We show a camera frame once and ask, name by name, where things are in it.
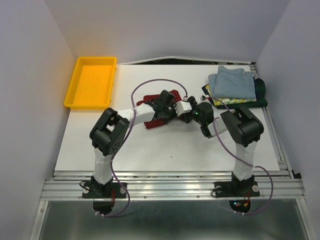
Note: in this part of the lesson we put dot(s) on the aluminium rail frame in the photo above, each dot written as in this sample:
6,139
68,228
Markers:
170,172

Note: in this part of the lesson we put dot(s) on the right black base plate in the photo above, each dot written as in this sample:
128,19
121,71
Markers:
239,194

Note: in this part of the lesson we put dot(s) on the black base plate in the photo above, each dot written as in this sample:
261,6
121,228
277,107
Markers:
239,194
104,198

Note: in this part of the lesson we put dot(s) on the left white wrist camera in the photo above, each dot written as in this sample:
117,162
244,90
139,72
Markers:
182,107

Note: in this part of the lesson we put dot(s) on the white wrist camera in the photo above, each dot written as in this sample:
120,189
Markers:
182,107
204,98

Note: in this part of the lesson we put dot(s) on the yellow plastic tray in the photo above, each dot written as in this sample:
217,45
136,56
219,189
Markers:
91,83

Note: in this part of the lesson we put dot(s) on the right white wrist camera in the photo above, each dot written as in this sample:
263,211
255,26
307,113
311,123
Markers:
204,98

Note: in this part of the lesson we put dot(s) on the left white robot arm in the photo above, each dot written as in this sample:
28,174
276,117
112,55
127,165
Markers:
110,132

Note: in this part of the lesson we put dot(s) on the light blue folded skirt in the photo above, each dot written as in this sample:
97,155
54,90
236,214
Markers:
232,83

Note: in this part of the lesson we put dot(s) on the red polka dot skirt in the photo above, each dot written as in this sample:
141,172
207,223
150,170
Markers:
160,121

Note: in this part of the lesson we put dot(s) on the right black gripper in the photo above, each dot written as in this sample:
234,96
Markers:
193,101

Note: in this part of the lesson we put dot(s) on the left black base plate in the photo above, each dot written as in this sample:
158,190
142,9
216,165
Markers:
104,198

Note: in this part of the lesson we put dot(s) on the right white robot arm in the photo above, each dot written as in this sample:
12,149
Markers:
242,125

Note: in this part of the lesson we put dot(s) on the yellow floral folded skirt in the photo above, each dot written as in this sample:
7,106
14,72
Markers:
228,101

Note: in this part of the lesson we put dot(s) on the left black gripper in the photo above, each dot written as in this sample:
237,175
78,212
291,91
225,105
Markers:
172,105

